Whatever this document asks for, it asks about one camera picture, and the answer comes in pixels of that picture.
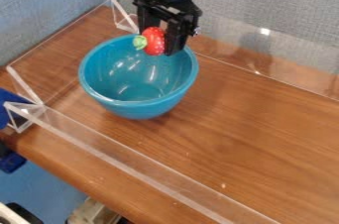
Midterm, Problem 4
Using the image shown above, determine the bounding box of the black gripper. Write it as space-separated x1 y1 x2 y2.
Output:
132 0 203 56

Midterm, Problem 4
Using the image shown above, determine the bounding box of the white and black object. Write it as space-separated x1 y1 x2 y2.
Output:
0 202 44 224

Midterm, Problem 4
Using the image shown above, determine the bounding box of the beige object under table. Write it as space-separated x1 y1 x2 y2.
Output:
66 197 121 224

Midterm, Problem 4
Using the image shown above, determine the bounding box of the blue bowl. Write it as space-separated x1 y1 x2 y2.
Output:
78 35 199 120

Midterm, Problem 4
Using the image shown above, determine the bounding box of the red strawberry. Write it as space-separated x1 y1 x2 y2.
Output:
132 27 164 56

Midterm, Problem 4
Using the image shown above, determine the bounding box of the blue clamp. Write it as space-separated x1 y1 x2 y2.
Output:
0 87 28 173

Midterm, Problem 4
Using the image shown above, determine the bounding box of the clear acrylic barrier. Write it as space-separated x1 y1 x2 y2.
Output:
0 1 339 224

